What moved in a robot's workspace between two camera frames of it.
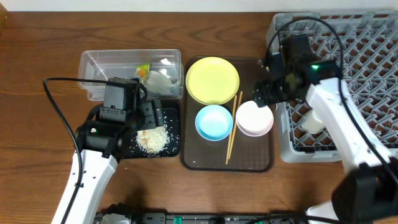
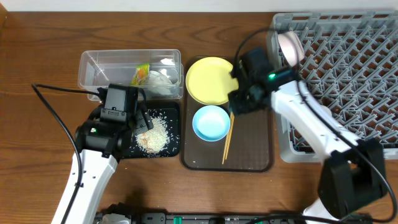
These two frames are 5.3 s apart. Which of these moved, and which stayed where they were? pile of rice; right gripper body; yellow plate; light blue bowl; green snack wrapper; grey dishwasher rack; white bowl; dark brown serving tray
Moved: right gripper body; white bowl
Stayed: grey dishwasher rack; yellow plate; pile of rice; dark brown serving tray; green snack wrapper; light blue bowl
